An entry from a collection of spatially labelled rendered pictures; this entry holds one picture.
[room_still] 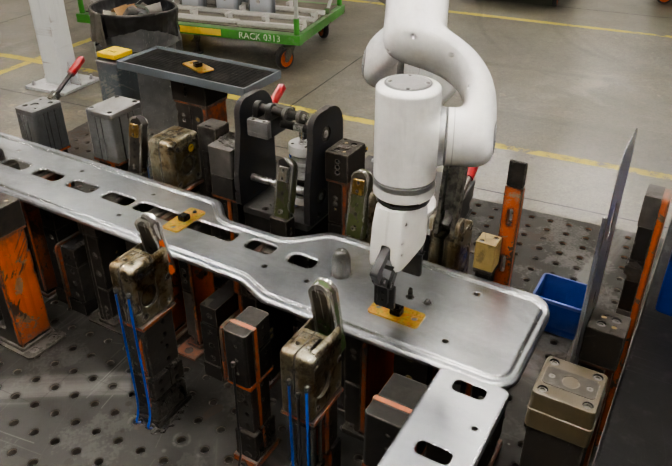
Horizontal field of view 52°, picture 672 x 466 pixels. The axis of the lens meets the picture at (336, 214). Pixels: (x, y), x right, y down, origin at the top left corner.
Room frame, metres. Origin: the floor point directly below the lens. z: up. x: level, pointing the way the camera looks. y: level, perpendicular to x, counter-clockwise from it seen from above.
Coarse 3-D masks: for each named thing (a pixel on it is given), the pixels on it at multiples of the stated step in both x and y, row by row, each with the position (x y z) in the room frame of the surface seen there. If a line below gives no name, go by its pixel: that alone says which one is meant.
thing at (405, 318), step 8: (376, 312) 0.83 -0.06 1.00; (384, 312) 0.83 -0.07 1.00; (392, 312) 0.83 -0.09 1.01; (400, 312) 0.82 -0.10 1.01; (408, 312) 0.83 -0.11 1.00; (416, 312) 0.83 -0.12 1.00; (392, 320) 0.81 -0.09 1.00; (400, 320) 0.81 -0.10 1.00; (408, 320) 0.81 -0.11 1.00; (416, 320) 0.81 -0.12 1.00
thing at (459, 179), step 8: (448, 168) 1.01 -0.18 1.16; (456, 168) 1.01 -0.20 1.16; (464, 168) 0.99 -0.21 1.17; (448, 176) 1.01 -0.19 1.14; (456, 176) 1.00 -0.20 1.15; (464, 176) 1.00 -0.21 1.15; (448, 184) 1.01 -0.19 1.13; (456, 184) 1.00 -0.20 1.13; (464, 184) 1.00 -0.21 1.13; (440, 192) 1.00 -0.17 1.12; (448, 192) 1.01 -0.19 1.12; (456, 192) 0.99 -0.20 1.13; (440, 200) 1.00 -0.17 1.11; (448, 200) 1.00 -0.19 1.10; (456, 200) 0.99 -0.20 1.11; (440, 208) 1.00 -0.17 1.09; (448, 208) 1.00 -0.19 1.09; (456, 208) 0.98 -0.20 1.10; (440, 216) 0.99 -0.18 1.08; (456, 216) 0.98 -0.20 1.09; (440, 224) 1.00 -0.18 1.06
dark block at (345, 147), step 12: (336, 144) 1.19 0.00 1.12; (348, 144) 1.19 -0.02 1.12; (360, 144) 1.19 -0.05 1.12; (336, 156) 1.15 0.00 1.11; (348, 156) 1.14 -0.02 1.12; (360, 156) 1.18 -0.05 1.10; (336, 168) 1.15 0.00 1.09; (348, 168) 1.14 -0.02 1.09; (360, 168) 1.18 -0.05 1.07; (336, 180) 1.15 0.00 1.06; (348, 180) 1.14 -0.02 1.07; (336, 192) 1.16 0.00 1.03; (336, 204) 1.16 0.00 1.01; (336, 216) 1.16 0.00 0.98; (336, 228) 1.16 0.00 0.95
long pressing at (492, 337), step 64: (64, 192) 1.22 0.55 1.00; (128, 192) 1.22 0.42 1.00; (192, 192) 1.21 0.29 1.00; (192, 256) 0.99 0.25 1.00; (256, 256) 0.99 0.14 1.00; (320, 256) 0.99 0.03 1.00; (384, 320) 0.82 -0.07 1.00; (448, 320) 0.82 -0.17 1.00; (512, 320) 0.82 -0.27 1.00; (512, 384) 0.69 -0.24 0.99
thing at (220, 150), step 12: (228, 132) 1.34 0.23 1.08; (216, 144) 1.28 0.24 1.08; (228, 144) 1.28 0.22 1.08; (216, 156) 1.27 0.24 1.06; (228, 156) 1.25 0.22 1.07; (216, 168) 1.27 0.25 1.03; (228, 168) 1.25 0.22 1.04; (216, 180) 1.27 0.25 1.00; (228, 180) 1.25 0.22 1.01; (216, 192) 1.27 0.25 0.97; (228, 192) 1.25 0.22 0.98; (228, 204) 1.27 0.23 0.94; (240, 204) 1.27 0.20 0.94; (228, 216) 1.27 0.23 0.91; (240, 216) 1.26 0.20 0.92; (228, 240) 1.27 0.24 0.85
